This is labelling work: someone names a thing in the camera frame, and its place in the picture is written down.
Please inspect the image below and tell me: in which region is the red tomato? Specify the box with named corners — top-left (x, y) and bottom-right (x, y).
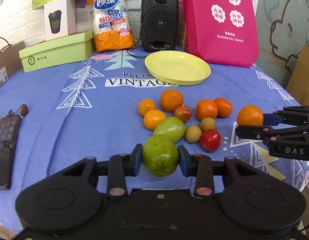
top-left (199, 129), bottom-right (221, 152)

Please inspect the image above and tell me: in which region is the rough green guava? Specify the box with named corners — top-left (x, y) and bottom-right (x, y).
top-left (142, 134), bottom-right (179, 177)

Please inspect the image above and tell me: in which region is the smooth green tomato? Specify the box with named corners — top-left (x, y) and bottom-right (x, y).
top-left (153, 116), bottom-right (186, 144)

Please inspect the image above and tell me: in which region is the red apple-like fruit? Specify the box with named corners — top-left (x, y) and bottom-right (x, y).
top-left (173, 105), bottom-right (192, 123)

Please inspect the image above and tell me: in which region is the yellow-orange tangerine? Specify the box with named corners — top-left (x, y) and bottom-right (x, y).
top-left (143, 109), bottom-right (166, 131)

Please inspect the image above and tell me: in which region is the small orange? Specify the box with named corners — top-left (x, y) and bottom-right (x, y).
top-left (138, 99), bottom-right (156, 116)

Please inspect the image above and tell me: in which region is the large orange back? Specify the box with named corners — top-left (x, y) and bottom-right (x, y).
top-left (160, 89), bottom-right (184, 112)

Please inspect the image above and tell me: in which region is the yellow plastic plate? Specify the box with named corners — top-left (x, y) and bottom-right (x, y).
top-left (144, 50), bottom-right (211, 86)

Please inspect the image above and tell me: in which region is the brown cardboard right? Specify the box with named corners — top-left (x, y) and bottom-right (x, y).
top-left (286, 45), bottom-right (309, 106)

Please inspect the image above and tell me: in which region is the blue printed tablecloth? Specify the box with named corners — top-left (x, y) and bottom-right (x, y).
top-left (0, 49), bottom-right (309, 232)

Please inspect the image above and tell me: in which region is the pink tote bag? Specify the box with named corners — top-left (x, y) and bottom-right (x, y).
top-left (183, 0), bottom-right (259, 68)

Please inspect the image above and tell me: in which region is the dried red date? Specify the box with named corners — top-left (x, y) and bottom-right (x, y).
top-left (7, 104), bottom-right (28, 118)

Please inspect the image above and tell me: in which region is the black smartphone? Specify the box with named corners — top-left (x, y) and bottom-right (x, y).
top-left (0, 115), bottom-right (21, 190)

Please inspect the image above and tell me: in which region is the light green shoe box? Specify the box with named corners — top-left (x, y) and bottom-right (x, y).
top-left (19, 30), bottom-right (95, 73)

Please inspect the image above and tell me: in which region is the orange paper cup package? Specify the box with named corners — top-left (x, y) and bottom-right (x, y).
top-left (86, 0), bottom-right (135, 52)

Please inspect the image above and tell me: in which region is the black speaker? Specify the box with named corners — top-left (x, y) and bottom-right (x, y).
top-left (141, 0), bottom-right (179, 53)

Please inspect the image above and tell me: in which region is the brown cardboard box left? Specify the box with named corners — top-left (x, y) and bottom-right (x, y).
top-left (0, 41), bottom-right (25, 87)

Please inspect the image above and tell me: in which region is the white coffee cup box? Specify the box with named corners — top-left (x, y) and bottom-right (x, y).
top-left (44, 0), bottom-right (76, 41)

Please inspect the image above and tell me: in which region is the black speaker cable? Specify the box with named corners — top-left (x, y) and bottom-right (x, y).
top-left (126, 29), bottom-right (148, 59)

